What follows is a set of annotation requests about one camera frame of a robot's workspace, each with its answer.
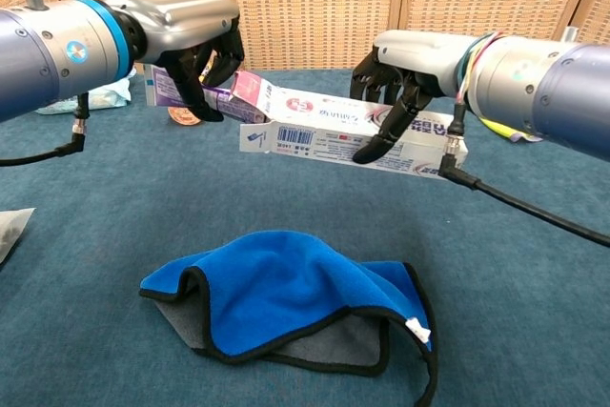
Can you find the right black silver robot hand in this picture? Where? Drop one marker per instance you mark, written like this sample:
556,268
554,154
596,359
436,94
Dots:
424,61

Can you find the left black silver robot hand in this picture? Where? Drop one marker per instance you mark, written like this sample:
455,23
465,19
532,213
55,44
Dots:
181,18

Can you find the purple white toothpaste tube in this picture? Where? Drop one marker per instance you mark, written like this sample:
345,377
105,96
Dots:
164,87

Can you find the white pink toothpaste box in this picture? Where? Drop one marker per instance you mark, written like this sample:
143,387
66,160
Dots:
324,130

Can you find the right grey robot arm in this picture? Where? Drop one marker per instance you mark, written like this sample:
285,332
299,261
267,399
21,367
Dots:
548,87

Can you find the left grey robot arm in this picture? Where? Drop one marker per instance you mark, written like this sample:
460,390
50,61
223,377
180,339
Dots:
38,54

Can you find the orange drink plastic bottle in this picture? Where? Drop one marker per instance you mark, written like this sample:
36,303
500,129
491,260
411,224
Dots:
183,117

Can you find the purple yellow cloth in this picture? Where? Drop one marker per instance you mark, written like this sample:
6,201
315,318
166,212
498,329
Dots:
500,129

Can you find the light blue wet wipes pack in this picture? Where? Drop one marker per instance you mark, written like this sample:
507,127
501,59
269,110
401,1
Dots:
109,97

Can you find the bamboo folding screen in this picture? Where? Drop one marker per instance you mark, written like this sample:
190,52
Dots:
310,6

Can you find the dark teal table mat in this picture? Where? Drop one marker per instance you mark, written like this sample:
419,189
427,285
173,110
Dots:
305,207

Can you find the blue grey microfibre cloth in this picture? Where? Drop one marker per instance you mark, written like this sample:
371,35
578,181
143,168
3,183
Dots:
295,288

